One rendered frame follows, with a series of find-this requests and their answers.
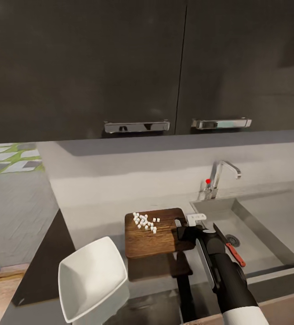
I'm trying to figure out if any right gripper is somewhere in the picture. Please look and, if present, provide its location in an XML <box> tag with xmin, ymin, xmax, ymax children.
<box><xmin>177</xmin><ymin>225</ymin><xmax>203</xmax><ymax>243</ymax></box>

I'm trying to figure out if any cutting board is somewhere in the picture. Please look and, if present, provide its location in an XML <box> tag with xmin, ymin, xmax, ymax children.
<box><xmin>125</xmin><ymin>208</ymin><xmax>195</xmax><ymax>259</ymax></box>

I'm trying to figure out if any parer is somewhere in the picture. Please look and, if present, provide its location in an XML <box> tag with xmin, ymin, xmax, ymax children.
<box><xmin>214</xmin><ymin>224</ymin><xmax>246</xmax><ymax>267</ymax></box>

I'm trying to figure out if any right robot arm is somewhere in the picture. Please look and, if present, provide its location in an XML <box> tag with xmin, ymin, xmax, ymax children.
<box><xmin>177</xmin><ymin>213</ymin><xmax>269</xmax><ymax>325</ymax></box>

